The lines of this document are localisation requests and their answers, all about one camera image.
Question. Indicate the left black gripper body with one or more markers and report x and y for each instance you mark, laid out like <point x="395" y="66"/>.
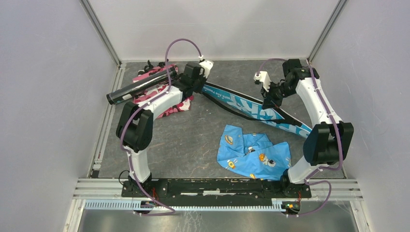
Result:
<point x="197" y="84"/>

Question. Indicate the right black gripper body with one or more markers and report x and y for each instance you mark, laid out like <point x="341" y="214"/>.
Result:
<point x="279" y="91"/>

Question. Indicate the blue sport racket bag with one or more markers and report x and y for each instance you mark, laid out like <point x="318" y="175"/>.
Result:
<point x="252" y="109"/>

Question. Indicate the black shuttlecock tube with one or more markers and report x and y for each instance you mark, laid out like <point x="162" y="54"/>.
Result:
<point x="137" y="88"/>

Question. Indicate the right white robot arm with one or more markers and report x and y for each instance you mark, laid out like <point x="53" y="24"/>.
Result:
<point x="327" y="145"/>

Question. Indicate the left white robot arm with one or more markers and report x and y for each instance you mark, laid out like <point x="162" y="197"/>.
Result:
<point x="135" y="128"/>

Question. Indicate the blue astronaut print cloth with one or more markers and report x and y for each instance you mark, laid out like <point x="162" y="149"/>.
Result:
<point x="252" y="155"/>

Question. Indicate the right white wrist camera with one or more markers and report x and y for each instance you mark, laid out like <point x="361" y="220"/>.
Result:
<point x="263" y="78"/>

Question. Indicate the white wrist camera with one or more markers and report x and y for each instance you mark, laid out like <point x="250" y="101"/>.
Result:
<point x="206" y="64"/>
<point x="263" y="78"/>

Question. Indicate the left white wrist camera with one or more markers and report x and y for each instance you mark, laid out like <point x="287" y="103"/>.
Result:
<point x="206" y="64"/>

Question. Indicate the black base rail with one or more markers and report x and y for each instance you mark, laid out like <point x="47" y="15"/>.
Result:
<point x="214" y="194"/>

